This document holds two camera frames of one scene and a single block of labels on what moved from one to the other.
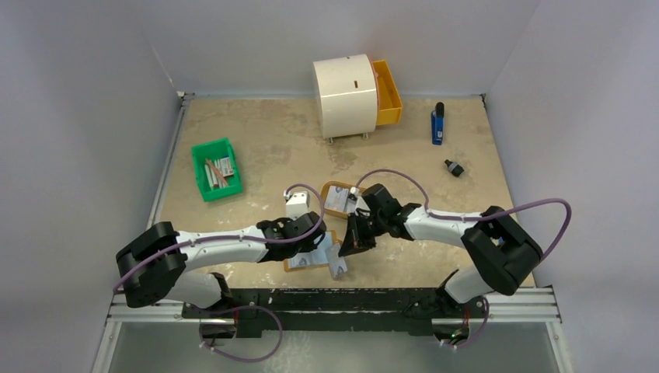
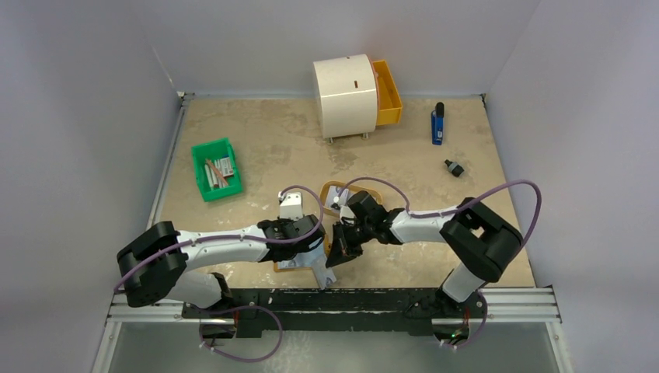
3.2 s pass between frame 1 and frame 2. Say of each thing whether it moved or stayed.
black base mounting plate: stayed
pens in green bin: stayed
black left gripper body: stayed
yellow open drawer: stayed
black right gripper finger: moved
